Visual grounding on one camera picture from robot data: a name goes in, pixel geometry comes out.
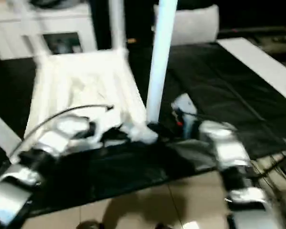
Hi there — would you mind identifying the grey cushion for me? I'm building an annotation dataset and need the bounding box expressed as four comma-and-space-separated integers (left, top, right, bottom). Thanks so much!
153, 4, 220, 46

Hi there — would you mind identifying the white flat board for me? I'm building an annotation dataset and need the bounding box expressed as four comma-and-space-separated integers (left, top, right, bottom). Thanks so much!
216, 37, 286, 107

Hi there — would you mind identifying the black metal frame bar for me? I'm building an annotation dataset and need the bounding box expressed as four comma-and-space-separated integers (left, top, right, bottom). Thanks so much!
259, 149, 286, 178

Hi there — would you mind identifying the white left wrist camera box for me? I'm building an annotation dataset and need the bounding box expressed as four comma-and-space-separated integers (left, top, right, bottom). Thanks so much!
89, 112, 124, 144

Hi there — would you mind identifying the white glass-door cabinet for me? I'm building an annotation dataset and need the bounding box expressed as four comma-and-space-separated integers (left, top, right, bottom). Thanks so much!
0, 0, 98, 60

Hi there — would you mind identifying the grey helmet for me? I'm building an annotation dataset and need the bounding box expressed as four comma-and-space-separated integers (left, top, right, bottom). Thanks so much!
30, 0, 89, 9

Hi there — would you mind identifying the white plastic table top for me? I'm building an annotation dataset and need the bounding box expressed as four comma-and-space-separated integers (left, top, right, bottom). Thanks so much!
23, 47, 159, 153

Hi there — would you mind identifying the white plastic table leg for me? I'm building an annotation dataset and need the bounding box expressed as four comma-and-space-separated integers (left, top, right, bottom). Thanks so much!
15, 0, 50, 63
145, 0, 179, 126
110, 0, 129, 56
0, 108, 22, 165

